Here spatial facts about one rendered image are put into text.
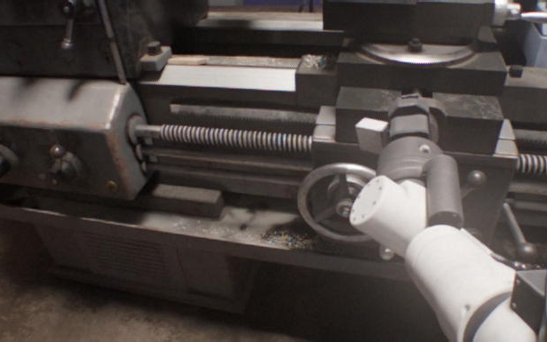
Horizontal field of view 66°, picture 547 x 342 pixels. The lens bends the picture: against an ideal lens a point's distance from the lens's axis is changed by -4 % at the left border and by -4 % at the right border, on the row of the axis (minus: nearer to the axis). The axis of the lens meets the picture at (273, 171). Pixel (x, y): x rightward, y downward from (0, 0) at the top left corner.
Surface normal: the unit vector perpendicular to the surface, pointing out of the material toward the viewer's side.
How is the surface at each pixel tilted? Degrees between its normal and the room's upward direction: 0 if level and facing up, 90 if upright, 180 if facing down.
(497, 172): 90
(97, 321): 0
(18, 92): 32
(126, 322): 0
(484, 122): 90
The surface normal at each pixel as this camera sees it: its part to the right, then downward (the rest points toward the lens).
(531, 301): -1.00, 0.01
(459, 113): -0.07, -0.79
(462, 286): -0.72, -0.67
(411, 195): 0.48, -0.60
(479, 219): -0.25, 0.61
